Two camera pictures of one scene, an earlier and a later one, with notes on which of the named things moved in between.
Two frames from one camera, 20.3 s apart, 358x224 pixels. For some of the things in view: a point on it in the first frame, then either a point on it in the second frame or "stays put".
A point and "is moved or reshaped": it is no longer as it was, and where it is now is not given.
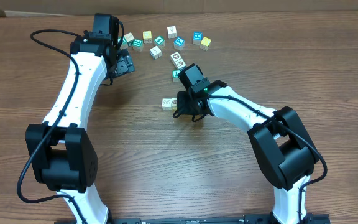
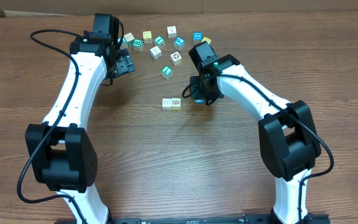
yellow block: [205, 43] stays put
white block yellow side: [174, 104] stays put
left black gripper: [124, 62] stays put
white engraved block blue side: [166, 104] stays put
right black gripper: [184, 109] to [197, 93]
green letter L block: [174, 76] to [167, 72]
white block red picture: [178, 61] is moved or reshaped
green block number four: [160, 40] stays put
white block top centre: [171, 32] stays put
